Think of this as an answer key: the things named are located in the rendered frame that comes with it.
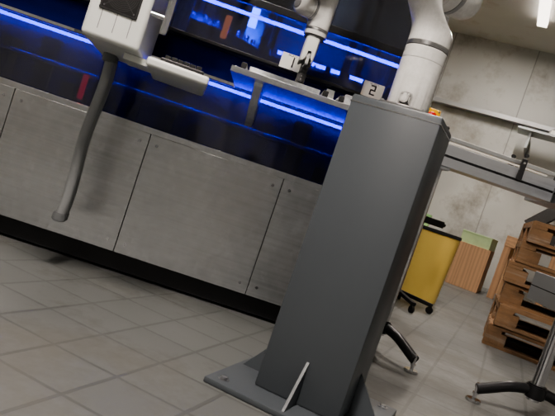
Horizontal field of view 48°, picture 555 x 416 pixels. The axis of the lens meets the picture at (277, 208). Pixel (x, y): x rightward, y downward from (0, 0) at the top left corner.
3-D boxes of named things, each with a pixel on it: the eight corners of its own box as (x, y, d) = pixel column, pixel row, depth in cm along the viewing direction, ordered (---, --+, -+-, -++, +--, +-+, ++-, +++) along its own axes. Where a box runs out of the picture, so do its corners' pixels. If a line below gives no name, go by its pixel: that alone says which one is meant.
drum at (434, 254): (435, 307, 486) (460, 237, 484) (391, 290, 500) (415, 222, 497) (441, 304, 520) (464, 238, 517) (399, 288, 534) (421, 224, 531)
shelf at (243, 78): (234, 88, 253) (236, 83, 253) (397, 144, 256) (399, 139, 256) (230, 70, 205) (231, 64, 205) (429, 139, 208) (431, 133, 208)
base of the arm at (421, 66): (434, 116, 163) (457, 48, 162) (366, 97, 170) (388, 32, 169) (441, 130, 181) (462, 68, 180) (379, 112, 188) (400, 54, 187)
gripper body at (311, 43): (304, 35, 231) (294, 63, 231) (305, 29, 220) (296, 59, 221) (323, 41, 231) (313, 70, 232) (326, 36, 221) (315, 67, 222)
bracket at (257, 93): (244, 125, 246) (254, 92, 245) (252, 127, 246) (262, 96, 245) (242, 117, 212) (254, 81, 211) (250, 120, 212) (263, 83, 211)
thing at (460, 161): (398, 149, 258) (410, 113, 257) (390, 150, 273) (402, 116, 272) (552, 202, 261) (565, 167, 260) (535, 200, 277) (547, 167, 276)
